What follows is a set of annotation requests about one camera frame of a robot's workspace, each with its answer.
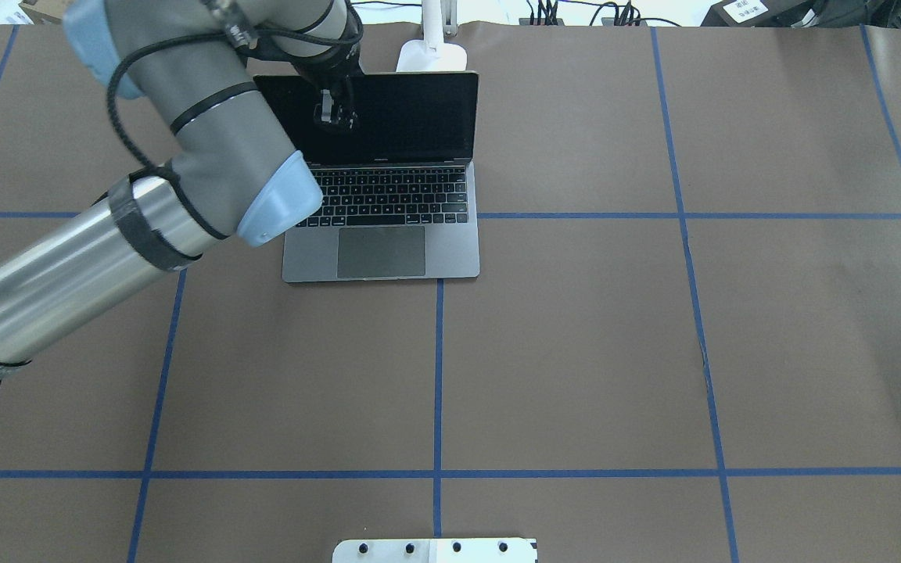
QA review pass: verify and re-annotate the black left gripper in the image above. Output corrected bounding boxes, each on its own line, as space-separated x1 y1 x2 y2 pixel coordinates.
262 16 364 132

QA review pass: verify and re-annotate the grey laptop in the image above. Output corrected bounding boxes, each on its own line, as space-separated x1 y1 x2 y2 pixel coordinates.
255 71 480 284

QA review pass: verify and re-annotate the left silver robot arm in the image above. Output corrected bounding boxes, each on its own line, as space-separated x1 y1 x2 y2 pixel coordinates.
0 1 364 381

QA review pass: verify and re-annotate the black power strip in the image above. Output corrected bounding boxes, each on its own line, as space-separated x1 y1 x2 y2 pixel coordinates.
515 1 648 27

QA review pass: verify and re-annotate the cardboard box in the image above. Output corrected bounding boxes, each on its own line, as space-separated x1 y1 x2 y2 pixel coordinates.
18 1 108 27

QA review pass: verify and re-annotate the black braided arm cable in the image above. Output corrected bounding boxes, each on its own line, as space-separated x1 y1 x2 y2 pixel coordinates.
0 23 364 489

